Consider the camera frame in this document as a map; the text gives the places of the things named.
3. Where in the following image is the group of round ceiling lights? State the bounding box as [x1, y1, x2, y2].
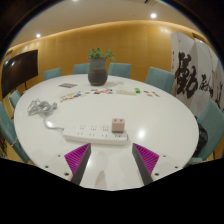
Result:
[34, 0, 158, 38]

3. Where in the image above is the group of teal chairs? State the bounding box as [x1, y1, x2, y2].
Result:
[0, 62, 224, 164]

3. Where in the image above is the small pink-beige charger block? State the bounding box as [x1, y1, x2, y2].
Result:
[111, 117, 126, 134]

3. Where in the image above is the black wall-mounted screen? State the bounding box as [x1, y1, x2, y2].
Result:
[1, 49, 39, 99]

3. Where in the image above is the colourful small card cluster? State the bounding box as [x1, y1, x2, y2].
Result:
[84, 88, 114, 95]
[59, 91, 83, 102]
[143, 89, 161, 98]

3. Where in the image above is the white calligraphy folding screen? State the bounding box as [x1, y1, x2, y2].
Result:
[170, 30, 224, 118]

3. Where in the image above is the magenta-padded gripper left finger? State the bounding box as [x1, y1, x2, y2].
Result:
[41, 143, 92, 186]

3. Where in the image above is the white coiled power cable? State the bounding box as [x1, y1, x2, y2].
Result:
[27, 98, 65, 132]

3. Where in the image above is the white power strip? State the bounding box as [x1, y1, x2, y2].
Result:
[62, 122, 129, 146]

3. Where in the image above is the flat white box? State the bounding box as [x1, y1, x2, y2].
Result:
[114, 85, 138, 97]

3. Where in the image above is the black bag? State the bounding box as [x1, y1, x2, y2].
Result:
[194, 123, 209, 158]

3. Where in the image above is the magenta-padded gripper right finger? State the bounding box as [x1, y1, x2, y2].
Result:
[131, 143, 184, 186]

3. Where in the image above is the green plant in grey pot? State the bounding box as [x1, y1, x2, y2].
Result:
[87, 47, 116, 87]

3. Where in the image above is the flat grey card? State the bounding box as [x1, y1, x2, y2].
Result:
[58, 82, 78, 89]

